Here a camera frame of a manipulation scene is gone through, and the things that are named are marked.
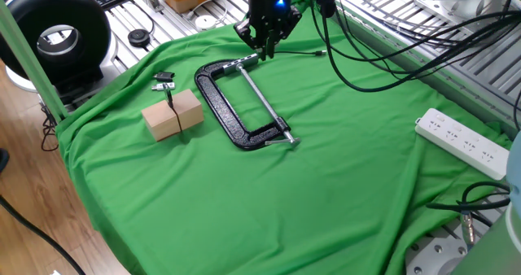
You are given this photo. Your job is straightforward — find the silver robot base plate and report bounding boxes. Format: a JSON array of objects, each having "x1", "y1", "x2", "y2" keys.
[{"x1": 404, "y1": 233, "x2": 470, "y2": 275}]

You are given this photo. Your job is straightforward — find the big black round ring device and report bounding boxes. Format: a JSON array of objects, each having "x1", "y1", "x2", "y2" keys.
[{"x1": 0, "y1": 0, "x2": 119, "y2": 105}]

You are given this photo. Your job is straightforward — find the black round puck device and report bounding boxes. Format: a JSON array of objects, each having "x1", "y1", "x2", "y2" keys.
[{"x1": 127, "y1": 28, "x2": 152, "y2": 50}]

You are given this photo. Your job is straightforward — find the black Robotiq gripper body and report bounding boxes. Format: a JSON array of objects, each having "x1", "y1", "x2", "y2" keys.
[{"x1": 246, "y1": 0, "x2": 296, "y2": 37}]

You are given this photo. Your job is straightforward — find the silver metal mounting plate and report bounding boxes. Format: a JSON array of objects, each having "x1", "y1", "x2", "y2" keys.
[{"x1": 414, "y1": 0, "x2": 521, "y2": 28}]

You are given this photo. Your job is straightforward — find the silver cable connector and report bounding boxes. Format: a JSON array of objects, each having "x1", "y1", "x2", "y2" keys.
[{"x1": 459, "y1": 211, "x2": 478, "y2": 248}]

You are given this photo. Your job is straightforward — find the black USB stick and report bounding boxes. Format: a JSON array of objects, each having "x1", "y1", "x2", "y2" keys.
[{"x1": 152, "y1": 71, "x2": 177, "y2": 83}]

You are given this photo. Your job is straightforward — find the white power strip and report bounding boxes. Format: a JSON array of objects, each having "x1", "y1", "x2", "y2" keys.
[{"x1": 414, "y1": 107, "x2": 511, "y2": 181}]

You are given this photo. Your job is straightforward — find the large black C-clamp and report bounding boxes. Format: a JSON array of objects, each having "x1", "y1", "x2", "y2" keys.
[{"x1": 194, "y1": 56, "x2": 302, "y2": 151}]

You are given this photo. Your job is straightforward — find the black cable clip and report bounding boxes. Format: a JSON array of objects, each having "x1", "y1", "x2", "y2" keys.
[{"x1": 316, "y1": 0, "x2": 337, "y2": 19}]

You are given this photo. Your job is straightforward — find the green frame post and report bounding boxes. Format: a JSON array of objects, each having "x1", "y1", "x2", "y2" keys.
[{"x1": 0, "y1": 0, "x2": 69, "y2": 124}]

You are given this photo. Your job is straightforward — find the thick black power cable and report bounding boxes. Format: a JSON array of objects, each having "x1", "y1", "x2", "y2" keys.
[{"x1": 424, "y1": 180, "x2": 512, "y2": 228}]

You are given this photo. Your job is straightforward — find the light wooden block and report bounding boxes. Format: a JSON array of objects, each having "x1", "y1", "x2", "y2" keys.
[
  {"x1": 141, "y1": 99, "x2": 183, "y2": 143},
  {"x1": 172, "y1": 88, "x2": 205, "y2": 132}
]

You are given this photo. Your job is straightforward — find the green cloth table cover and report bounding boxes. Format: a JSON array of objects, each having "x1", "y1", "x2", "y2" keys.
[{"x1": 55, "y1": 0, "x2": 514, "y2": 275}]

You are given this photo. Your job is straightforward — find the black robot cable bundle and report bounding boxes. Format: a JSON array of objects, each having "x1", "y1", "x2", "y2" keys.
[{"x1": 306, "y1": 0, "x2": 521, "y2": 132}]

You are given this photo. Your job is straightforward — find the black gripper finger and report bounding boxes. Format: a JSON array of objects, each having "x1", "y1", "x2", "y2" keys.
[
  {"x1": 233, "y1": 17, "x2": 270, "y2": 61},
  {"x1": 267, "y1": 7, "x2": 304, "y2": 61}
]

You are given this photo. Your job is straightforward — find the dark shoe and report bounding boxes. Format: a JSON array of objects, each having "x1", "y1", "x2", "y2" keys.
[{"x1": 0, "y1": 147, "x2": 11, "y2": 174}]

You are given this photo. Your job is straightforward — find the black floor cable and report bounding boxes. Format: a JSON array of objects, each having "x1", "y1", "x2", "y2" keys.
[{"x1": 0, "y1": 194, "x2": 87, "y2": 275}]

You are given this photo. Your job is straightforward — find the white round puck device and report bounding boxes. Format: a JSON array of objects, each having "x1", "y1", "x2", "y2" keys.
[{"x1": 194, "y1": 14, "x2": 218, "y2": 33}]

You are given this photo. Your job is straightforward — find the grey USB docking hub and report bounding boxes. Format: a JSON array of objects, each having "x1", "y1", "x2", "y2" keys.
[{"x1": 222, "y1": 49, "x2": 328, "y2": 74}]

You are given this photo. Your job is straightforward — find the white USB stick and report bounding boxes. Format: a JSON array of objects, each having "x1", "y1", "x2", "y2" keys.
[{"x1": 151, "y1": 81, "x2": 177, "y2": 93}]

